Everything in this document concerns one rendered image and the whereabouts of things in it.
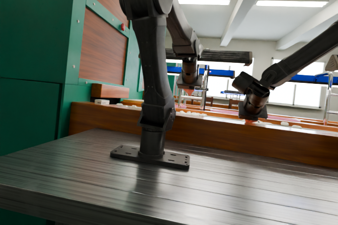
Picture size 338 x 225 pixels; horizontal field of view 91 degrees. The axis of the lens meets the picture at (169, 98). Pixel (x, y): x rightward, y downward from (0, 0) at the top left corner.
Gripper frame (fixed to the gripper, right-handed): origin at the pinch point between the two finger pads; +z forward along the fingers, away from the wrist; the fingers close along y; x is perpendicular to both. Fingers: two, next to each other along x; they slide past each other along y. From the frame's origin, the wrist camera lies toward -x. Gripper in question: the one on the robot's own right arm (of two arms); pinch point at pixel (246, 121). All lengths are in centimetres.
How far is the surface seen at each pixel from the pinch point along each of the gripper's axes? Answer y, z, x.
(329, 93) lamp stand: -60, 29, -52
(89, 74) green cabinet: 77, -13, -7
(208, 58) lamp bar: 19.8, -9.7, -30.8
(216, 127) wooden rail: 13.2, -11.4, 12.2
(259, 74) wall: -136, 333, -431
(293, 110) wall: -254, 410, -356
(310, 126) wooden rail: -36.8, 19.6, -16.5
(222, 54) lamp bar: 12.8, -10.2, -33.4
